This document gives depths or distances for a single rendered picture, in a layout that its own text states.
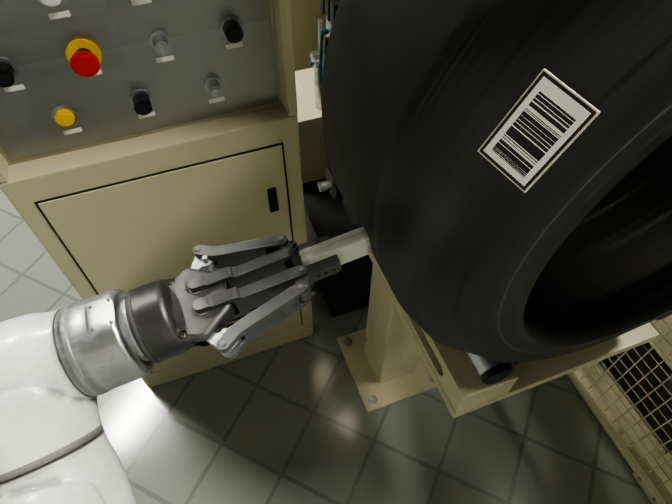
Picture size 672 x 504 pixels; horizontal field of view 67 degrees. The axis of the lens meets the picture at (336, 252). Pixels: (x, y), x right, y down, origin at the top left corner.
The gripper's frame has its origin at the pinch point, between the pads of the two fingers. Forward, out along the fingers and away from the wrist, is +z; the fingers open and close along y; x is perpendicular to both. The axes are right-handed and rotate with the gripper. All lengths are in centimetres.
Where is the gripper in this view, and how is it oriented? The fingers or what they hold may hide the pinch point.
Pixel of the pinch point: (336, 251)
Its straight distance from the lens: 50.6
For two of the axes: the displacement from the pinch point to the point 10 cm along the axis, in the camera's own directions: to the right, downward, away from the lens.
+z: 9.3, -3.6, 1.0
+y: -3.5, -7.4, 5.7
